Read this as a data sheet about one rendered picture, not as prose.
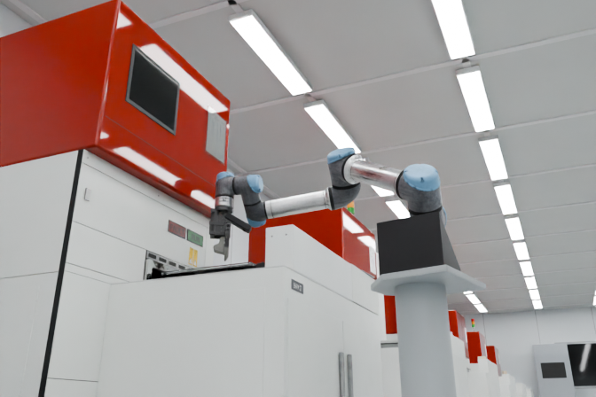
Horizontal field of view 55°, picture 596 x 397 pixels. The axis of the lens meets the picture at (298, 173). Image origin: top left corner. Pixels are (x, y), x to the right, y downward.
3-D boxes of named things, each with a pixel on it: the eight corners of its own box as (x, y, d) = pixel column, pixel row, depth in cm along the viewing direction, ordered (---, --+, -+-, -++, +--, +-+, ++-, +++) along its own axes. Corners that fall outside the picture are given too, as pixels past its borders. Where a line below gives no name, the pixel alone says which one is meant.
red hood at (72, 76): (-65, 181, 212) (-28, 45, 236) (91, 238, 281) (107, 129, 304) (98, 145, 184) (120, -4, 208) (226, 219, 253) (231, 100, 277)
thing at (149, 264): (142, 285, 203) (145, 259, 207) (208, 306, 240) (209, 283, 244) (145, 284, 202) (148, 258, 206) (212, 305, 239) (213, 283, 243)
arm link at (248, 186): (267, 195, 239) (241, 198, 241) (261, 170, 235) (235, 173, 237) (262, 203, 232) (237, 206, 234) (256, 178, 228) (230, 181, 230)
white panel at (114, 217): (58, 271, 172) (78, 150, 187) (205, 313, 241) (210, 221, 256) (66, 270, 171) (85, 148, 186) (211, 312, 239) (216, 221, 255)
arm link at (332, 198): (363, 199, 243) (249, 219, 246) (358, 175, 239) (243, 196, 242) (365, 211, 232) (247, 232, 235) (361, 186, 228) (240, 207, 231)
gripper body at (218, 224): (209, 240, 231) (211, 212, 236) (231, 241, 232) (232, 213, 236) (208, 235, 224) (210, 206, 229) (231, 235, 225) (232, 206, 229)
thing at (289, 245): (264, 272, 173) (265, 228, 179) (329, 302, 220) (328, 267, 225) (293, 268, 170) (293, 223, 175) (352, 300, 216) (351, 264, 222)
